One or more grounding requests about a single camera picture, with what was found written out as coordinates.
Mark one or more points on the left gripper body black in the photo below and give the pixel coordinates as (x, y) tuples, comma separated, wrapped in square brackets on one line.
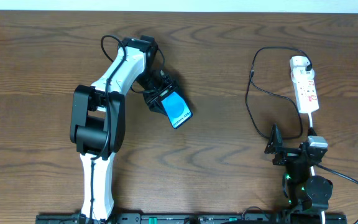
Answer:
[(159, 94)]

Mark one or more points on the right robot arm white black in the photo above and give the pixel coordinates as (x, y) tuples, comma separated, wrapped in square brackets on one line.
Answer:
[(307, 192)]

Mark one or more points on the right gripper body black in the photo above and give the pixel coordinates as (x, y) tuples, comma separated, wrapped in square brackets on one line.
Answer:
[(289, 154)]

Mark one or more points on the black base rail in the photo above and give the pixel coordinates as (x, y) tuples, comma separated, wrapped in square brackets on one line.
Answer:
[(136, 218)]

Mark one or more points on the blue Galaxy smartphone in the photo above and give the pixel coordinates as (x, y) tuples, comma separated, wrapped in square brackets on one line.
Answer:
[(176, 109)]

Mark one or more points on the white power strip socket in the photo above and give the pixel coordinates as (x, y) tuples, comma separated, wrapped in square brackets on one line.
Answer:
[(302, 77)]

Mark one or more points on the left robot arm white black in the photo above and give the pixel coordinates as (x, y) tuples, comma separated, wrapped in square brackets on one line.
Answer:
[(98, 121)]

